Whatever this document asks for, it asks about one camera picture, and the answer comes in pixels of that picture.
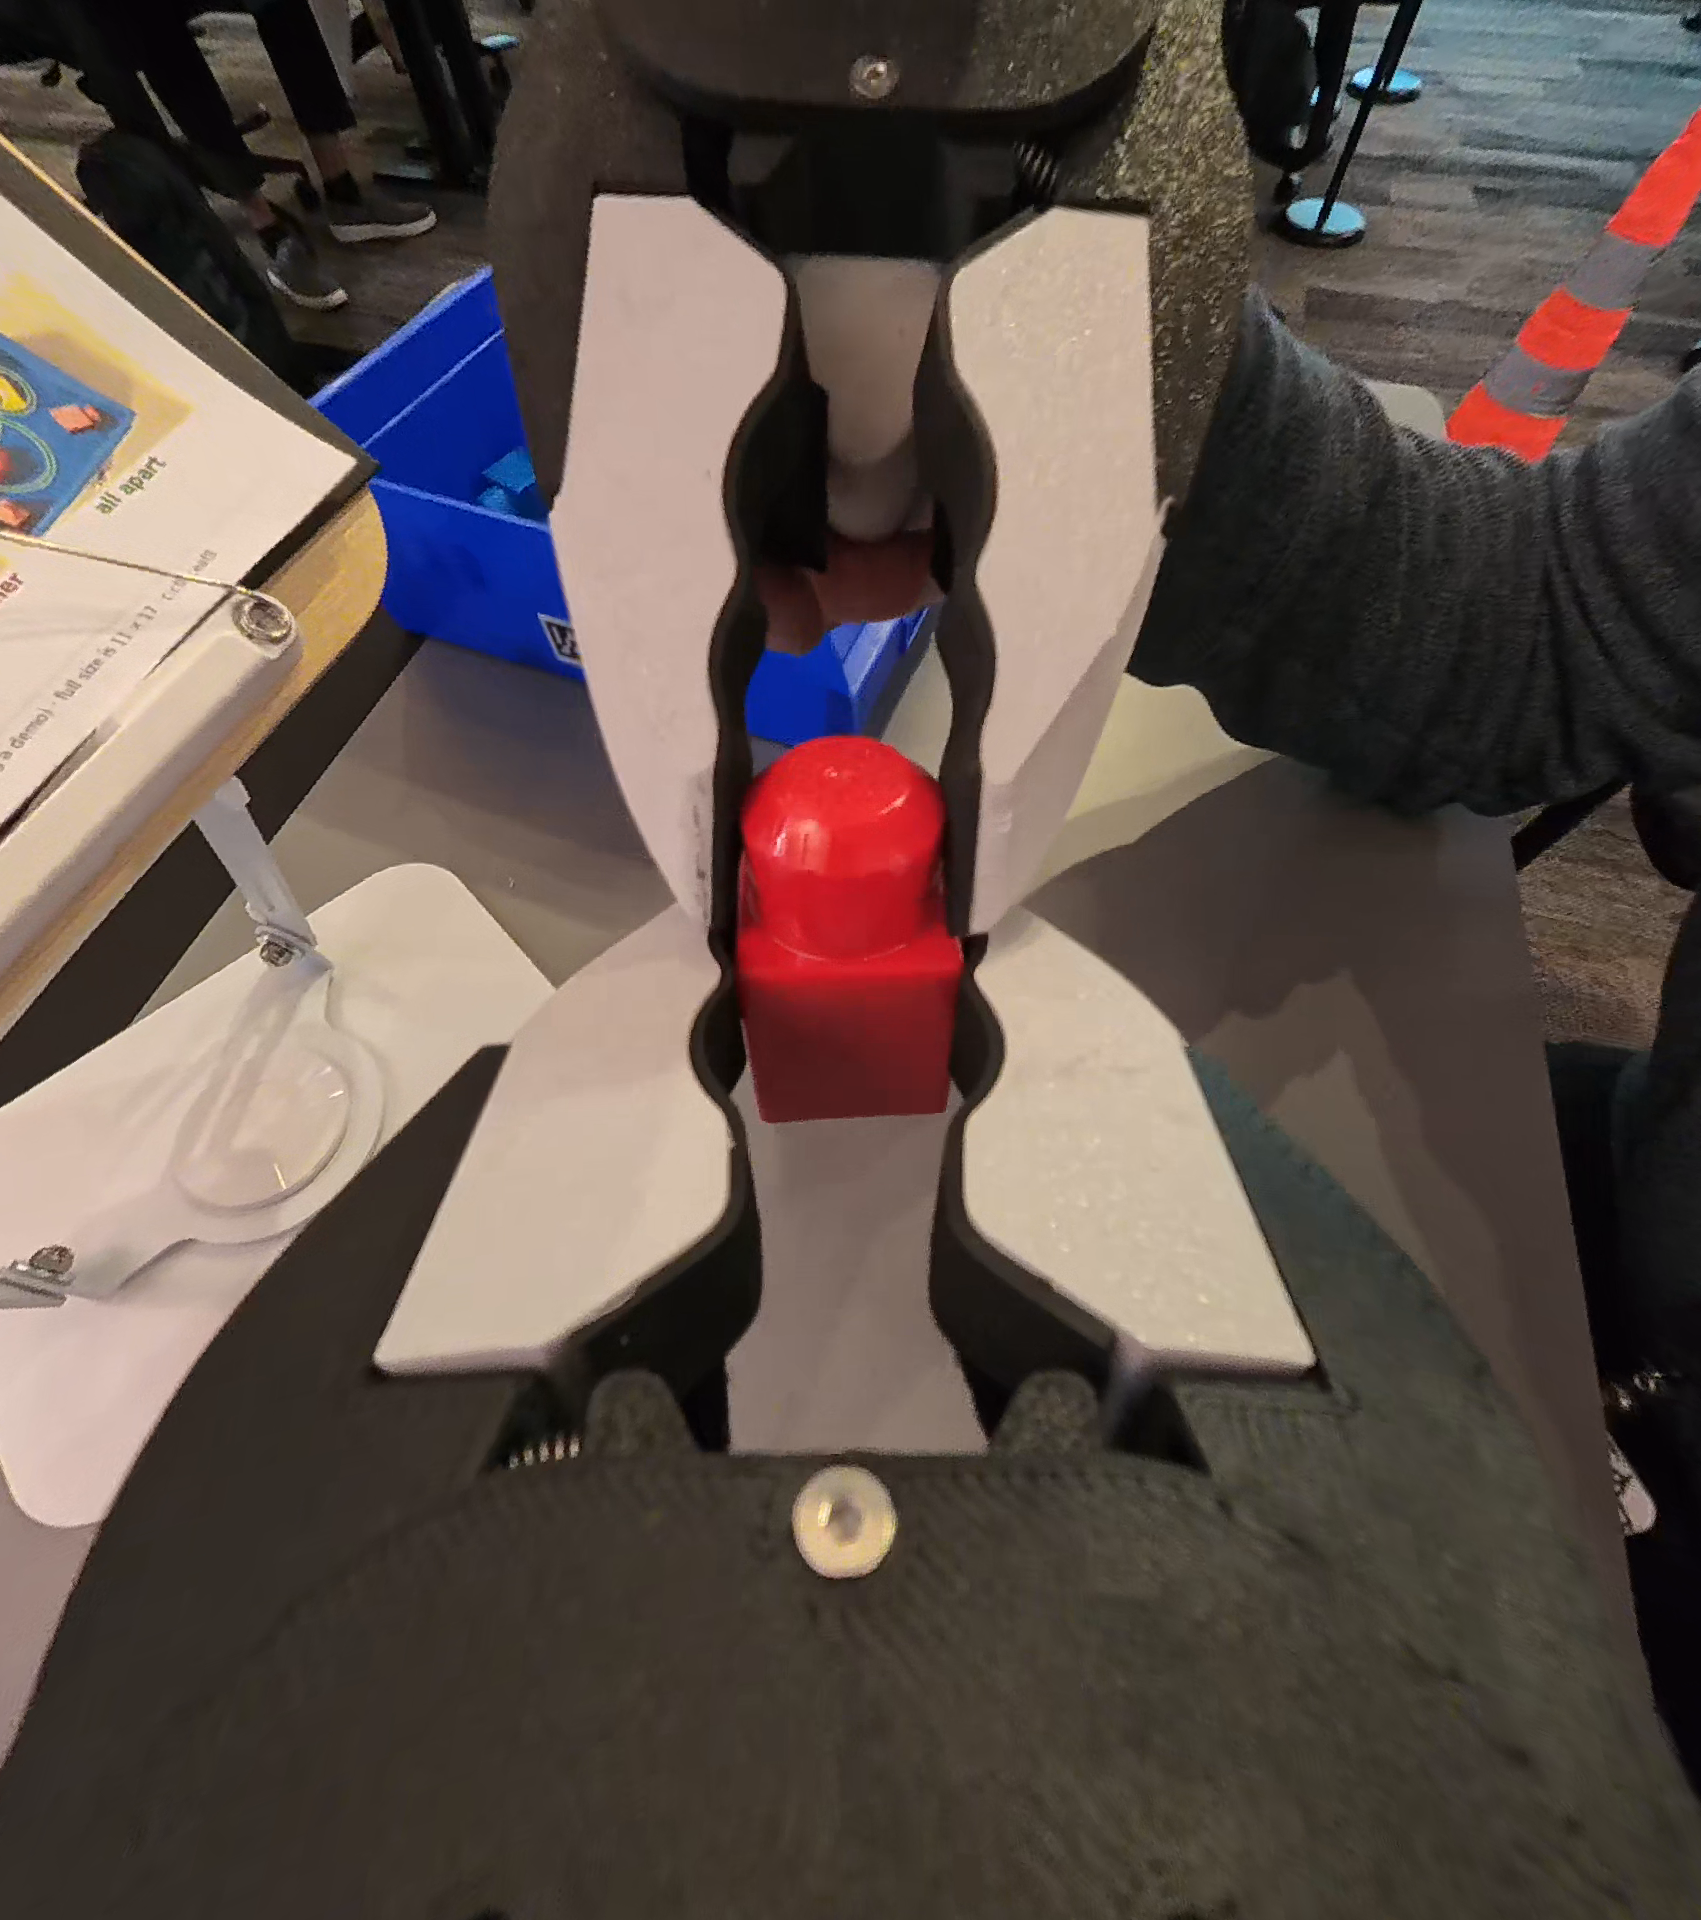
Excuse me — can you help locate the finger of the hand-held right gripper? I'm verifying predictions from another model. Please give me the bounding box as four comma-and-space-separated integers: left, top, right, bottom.
919, 204, 1163, 937
581, 196, 802, 911

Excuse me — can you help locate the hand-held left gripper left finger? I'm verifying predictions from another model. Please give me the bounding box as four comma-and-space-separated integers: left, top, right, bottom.
379, 901, 765, 1431

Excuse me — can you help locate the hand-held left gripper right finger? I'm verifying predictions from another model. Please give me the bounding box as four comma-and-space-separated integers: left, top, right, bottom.
923, 901, 1318, 1431

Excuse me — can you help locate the blue plastic bin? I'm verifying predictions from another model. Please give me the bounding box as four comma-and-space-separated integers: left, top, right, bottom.
311, 273, 945, 753

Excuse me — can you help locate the person's right forearm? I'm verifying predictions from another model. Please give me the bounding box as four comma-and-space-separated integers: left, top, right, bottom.
1125, 286, 1701, 817

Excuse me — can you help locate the grey desk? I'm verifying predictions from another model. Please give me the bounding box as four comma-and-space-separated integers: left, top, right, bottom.
0, 376, 1663, 1920

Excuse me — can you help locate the white document stand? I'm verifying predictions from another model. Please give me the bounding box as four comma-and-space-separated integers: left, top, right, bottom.
0, 781, 557, 1532

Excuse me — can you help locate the orange traffic cone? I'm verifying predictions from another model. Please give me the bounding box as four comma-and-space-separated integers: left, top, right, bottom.
1451, 99, 1701, 468

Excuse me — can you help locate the instruction board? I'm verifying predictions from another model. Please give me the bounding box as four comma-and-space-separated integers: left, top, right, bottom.
0, 44, 392, 1157

